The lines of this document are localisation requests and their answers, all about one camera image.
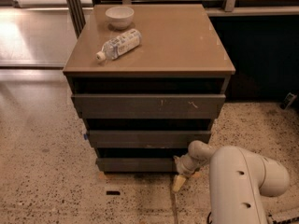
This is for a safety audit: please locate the small dark floor device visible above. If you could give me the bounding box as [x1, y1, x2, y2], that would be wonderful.
[280, 92, 297, 110]

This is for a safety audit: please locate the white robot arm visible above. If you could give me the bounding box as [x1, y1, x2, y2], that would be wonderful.
[172, 141, 291, 224]

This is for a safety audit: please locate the grey power strip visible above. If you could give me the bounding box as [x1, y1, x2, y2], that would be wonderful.
[267, 208, 299, 224]

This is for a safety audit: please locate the grey drawer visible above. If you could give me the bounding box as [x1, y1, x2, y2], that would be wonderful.
[96, 158, 176, 173]
[87, 130, 211, 148]
[72, 94, 225, 119]

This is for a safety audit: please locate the clear plastic water bottle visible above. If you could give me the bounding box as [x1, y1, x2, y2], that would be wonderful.
[96, 29, 142, 62]

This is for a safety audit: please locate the brown drawer cabinet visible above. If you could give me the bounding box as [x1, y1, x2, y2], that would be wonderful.
[64, 5, 235, 160]

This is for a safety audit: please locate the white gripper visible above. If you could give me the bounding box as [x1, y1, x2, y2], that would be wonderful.
[172, 154, 199, 192]

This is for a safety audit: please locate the white ceramic bowl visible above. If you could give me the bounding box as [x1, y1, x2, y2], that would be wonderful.
[106, 6, 135, 30]

